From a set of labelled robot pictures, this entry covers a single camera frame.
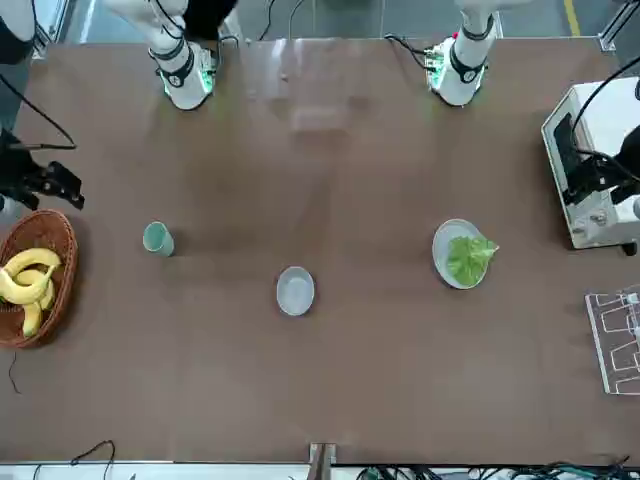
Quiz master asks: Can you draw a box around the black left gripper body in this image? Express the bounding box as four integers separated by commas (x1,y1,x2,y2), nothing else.
597,124,640,204

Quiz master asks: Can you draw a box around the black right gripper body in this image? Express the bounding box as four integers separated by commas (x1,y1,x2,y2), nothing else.
0,130,49,212

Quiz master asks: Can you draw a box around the green cup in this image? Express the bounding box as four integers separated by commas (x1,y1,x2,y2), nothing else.
142,221,176,258

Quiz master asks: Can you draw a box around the green lettuce leaf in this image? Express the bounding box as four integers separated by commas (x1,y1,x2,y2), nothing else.
446,234,500,285

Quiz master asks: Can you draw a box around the larger grey dish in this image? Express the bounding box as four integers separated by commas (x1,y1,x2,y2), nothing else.
431,217,491,290

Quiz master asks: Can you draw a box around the smaller grey dish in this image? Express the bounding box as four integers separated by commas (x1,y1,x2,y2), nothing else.
275,265,316,317

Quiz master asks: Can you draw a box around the white toaster oven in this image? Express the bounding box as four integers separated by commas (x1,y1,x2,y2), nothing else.
541,82,640,251

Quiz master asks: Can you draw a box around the brown wicker basket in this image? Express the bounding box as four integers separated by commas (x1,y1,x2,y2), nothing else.
0,208,79,350

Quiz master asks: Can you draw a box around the yellow banana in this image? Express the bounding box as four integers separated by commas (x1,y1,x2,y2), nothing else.
3,248,63,281
22,292,55,338
14,269,51,288
0,268,55,305

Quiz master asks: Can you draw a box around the thin black thread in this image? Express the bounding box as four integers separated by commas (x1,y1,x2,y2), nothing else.
7,351,24,396

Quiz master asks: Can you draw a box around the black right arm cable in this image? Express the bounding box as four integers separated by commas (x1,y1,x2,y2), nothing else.
0,74,78,151

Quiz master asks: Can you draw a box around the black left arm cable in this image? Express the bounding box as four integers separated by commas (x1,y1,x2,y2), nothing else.
571,62,640,151

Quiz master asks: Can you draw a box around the aluminium frame post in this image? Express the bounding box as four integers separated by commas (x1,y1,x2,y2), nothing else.
597,0,640,51
29,0,67,57

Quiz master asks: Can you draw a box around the black arm base cable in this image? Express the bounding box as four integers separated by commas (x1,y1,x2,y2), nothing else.
383,33,432,69

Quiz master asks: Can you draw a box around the black cable bundle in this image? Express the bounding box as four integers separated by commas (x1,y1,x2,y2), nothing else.
359,453,640,480

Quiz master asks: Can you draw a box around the grey metal bracket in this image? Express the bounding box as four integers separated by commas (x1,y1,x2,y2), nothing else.
308,442,338,480

